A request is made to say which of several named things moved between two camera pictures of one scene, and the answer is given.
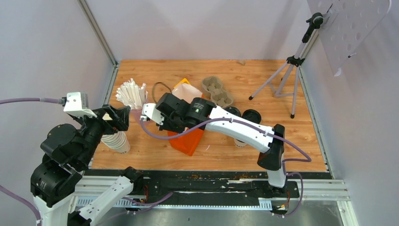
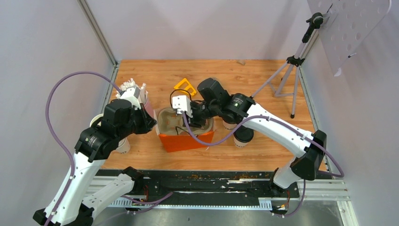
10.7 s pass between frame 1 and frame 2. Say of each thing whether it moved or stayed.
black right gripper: moved
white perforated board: stayed
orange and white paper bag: moved
